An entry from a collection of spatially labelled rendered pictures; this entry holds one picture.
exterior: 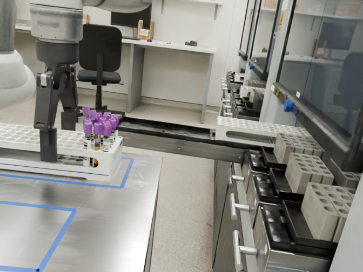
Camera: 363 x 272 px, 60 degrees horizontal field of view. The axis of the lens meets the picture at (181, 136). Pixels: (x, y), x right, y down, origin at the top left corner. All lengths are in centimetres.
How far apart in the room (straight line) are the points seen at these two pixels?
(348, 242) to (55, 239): 42
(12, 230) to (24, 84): 78
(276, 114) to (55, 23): 74
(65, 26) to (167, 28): 393
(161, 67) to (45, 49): 397
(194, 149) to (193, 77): 359
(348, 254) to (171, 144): 60
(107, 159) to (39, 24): 27
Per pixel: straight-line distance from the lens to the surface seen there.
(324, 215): 56
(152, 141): 97
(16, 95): 124
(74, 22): 62
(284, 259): 57
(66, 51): 63
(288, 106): 78
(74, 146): 66
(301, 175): 69
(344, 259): 53
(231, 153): 96
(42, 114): 61
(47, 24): 62
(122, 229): 52
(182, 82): 454
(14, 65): 121
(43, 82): 60
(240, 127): 96
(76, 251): 49
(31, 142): 69
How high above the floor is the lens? 113
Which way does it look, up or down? 19 degrees down
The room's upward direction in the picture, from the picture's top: 7 degrees clockwise
